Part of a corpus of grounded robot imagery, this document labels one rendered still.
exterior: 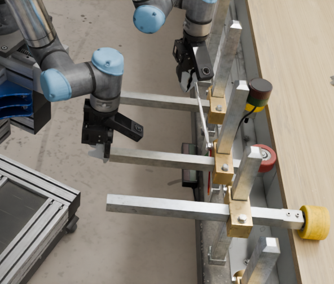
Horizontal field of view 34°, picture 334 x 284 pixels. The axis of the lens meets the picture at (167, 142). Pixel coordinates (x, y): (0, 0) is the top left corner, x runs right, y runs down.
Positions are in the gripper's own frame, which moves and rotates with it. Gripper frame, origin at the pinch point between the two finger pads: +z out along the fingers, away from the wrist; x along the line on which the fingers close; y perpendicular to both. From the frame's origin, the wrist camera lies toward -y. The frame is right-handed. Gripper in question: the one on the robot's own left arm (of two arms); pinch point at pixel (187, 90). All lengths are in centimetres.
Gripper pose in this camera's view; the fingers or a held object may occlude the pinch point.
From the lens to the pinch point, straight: 168.8
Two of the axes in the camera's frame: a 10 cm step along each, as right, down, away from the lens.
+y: -3.4, -6.9, 6.4
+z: -1.4, 7.1, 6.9
